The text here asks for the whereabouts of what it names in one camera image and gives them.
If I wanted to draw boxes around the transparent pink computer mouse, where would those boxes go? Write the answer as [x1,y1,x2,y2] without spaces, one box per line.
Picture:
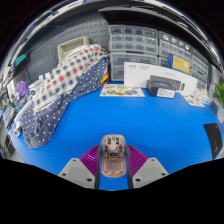
[100,133,128,178]

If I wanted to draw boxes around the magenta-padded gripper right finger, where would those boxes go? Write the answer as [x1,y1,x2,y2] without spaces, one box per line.
[124,143,170,190]

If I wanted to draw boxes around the red blue checkered cloth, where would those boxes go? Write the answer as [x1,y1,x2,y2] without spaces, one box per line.
[32,43,109,113]

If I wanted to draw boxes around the navy polka dot cloth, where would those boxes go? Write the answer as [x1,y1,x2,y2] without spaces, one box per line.
[20,56,111,149]

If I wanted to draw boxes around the yellow and red packet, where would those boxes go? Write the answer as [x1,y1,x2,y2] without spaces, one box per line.
[100,71,111,87]

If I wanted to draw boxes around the white woven basket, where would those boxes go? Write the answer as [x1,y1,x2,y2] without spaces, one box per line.
[57,35,90,62]

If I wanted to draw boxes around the black mouse pad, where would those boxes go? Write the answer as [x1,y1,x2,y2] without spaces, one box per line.
[203,122,224,160]

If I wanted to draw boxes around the green plant in white pot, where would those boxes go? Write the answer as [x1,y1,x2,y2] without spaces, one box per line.
[213,82,224,108]

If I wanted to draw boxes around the small black box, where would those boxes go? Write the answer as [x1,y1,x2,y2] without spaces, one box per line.
[145,79,177,100]

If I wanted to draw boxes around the white and blue tissue box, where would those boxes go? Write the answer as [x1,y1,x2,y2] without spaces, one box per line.
[194,89,213,106]

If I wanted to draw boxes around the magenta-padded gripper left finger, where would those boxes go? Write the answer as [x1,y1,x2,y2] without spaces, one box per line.
[58,144,102,190]

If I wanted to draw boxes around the colourful sticker sheet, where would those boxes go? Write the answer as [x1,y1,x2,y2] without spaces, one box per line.
[181,93,206,108]
[99,83,146,98]

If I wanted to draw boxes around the black wall shelf unit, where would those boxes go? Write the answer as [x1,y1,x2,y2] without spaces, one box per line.
[19,0,221,51]

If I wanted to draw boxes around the long white keyboard box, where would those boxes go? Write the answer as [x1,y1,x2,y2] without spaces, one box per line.
[123,61,198,97]

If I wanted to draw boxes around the teal hanging tool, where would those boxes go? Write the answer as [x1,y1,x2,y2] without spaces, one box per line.
[13,53,28,67]

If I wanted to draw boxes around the purple crumpled bag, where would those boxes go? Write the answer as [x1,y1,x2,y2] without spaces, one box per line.
[14,80,31,101]

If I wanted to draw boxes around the yellow and blue box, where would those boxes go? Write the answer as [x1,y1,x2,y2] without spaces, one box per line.
[167,53,192,75]

